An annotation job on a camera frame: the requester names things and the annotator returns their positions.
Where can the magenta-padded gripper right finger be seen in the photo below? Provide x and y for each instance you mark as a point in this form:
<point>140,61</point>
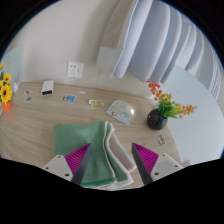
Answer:
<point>146,160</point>

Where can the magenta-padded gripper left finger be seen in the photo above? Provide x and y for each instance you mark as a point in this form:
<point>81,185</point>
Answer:
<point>77,159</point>

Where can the green towel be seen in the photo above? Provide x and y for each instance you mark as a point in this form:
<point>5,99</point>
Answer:
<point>96,150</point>

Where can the orange flowers in black vase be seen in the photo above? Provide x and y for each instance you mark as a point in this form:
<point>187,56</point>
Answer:
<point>156,120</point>

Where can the yellow-green sticker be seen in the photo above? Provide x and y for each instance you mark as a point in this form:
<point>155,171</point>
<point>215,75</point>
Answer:
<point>96,104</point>

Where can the frosted desk divider panel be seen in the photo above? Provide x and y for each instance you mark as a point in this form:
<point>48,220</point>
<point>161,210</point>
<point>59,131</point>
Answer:
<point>200,133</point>
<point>15,63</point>

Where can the blue sticker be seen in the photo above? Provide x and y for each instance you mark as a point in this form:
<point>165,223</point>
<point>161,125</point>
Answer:
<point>68,98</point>

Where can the small green-grey sticker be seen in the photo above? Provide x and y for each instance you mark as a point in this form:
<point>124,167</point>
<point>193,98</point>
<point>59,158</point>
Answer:
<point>28,99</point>

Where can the small white box device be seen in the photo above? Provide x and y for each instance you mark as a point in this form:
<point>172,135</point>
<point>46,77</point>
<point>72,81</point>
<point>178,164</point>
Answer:
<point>47,87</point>

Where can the small pink-grey sticker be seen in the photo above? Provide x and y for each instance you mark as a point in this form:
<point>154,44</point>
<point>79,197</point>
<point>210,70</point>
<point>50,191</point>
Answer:
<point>27,92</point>

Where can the sunflowers in orange vase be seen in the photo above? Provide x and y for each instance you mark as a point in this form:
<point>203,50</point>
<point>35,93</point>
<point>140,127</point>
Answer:
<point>6,106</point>

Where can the grey-white curtain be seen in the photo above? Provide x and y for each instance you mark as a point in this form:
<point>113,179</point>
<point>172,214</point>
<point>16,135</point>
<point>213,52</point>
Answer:
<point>150,40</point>

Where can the white wall socket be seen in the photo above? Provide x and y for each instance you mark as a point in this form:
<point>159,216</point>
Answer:
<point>75,69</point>

